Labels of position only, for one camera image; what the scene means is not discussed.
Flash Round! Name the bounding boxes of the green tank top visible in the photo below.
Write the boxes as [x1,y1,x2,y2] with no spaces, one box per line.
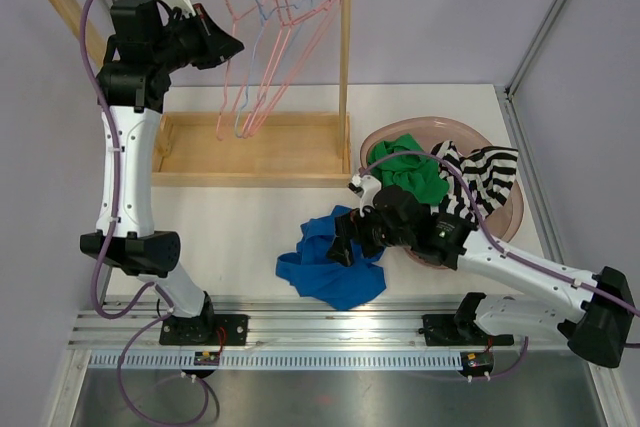
[367,134,449,207]

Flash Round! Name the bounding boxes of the blue tank top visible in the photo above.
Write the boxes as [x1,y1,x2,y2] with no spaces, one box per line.
[275,205,387,311]

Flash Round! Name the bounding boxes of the pink wire hanger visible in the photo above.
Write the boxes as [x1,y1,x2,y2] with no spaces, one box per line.
[244,0,342,138]

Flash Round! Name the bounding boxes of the black white striped tank top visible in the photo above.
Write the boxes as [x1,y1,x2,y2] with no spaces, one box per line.
[431,140,519,224]

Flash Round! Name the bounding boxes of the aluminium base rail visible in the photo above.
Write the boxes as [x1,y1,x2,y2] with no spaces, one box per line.
[67,296,566,372]

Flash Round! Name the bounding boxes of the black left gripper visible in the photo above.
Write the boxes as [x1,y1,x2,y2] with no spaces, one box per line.
[149,2,242,73]

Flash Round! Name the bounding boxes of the wooden clothes rack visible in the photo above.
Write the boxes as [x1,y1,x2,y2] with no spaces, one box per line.
[49,0,351,188]

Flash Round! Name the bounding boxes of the pink translucent plastic basin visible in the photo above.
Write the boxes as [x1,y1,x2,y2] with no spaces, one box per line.
[359,116,525,242]

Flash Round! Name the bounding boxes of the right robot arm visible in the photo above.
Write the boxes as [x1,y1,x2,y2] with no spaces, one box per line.
[275,134,639,368]

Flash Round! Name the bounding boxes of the aluminium frame post right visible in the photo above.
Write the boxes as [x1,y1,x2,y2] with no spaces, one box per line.
[503,0,601,98]

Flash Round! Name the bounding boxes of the purple cable loop on floor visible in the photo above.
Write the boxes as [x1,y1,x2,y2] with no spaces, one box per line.
[115,314,221,423]

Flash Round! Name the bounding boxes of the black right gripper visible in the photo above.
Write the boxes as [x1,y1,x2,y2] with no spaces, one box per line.
[327,204,415,267]

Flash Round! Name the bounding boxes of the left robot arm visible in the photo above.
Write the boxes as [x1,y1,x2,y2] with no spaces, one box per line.
[80,0,244,346]

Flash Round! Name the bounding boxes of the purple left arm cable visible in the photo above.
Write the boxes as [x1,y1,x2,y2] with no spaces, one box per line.
[79,0,174,321]

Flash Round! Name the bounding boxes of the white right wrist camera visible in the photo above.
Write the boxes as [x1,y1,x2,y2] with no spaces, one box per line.
[348,174,382,217]

